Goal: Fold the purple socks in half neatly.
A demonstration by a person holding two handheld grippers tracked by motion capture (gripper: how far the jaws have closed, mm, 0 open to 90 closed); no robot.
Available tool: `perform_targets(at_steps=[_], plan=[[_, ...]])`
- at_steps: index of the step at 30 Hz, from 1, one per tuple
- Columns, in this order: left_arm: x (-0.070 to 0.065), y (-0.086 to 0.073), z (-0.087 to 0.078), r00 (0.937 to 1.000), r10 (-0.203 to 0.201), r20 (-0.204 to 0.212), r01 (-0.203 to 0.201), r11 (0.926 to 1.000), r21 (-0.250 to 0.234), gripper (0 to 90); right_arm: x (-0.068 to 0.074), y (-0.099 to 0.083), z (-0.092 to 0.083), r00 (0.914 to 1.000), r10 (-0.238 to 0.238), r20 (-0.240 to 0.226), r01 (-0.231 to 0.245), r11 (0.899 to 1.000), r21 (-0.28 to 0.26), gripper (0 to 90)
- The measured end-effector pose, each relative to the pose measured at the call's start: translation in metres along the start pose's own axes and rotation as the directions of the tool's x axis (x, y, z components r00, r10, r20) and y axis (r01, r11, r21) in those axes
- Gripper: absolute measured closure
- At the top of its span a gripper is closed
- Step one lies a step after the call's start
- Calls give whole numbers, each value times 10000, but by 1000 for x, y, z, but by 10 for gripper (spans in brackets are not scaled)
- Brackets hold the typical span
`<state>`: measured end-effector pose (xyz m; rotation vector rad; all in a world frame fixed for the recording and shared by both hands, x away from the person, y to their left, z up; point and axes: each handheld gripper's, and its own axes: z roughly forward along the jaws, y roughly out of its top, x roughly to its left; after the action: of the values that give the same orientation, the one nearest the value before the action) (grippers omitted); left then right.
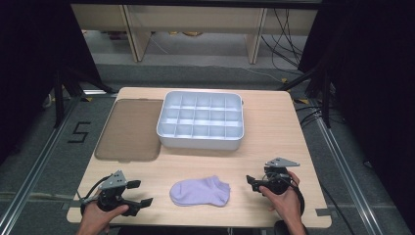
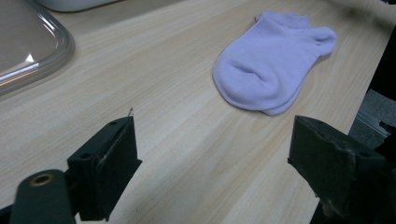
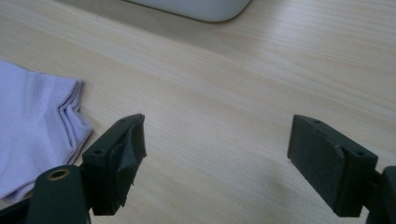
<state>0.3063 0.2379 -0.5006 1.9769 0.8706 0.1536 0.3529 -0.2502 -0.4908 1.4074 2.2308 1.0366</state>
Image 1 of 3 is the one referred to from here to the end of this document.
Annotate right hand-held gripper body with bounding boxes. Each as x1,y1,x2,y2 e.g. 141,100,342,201
258,157,301,196

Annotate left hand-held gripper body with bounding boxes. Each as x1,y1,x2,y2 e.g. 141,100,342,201
97,169,129,213

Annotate light purple sock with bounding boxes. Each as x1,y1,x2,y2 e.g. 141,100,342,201
168,174,231,208

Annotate white divided storage box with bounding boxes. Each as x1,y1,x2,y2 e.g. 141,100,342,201
156,90,246,152

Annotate person's right hand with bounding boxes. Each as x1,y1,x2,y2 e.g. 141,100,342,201
258,170,303,226

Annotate person's left hand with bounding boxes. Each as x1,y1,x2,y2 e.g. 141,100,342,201
78,199,130,235

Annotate brown translucent box lid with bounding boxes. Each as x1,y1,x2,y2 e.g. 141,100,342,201
94,98,164,164

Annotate black metal stand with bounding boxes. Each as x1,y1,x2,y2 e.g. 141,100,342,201
276,63,334,129
52,65,118,129

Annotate black curtain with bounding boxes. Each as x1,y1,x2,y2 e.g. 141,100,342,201
298,0,415,226
0,0,104,165

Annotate beige wooden desk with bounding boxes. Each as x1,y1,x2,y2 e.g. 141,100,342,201
70,3,319,65

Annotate right hand-held gripper black cable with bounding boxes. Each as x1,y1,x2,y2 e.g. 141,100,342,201
260,172,306,235

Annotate black floor cables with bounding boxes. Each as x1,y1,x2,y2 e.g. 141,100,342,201
293,102,331,129

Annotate aluminium floor rail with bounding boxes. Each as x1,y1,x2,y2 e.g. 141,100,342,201
0,96,83,235
313,114,386,235

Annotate thin white floor cable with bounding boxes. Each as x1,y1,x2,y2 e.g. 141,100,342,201
208,63,285,83

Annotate black cables under desk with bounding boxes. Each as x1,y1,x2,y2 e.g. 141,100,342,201
259,8,309,73

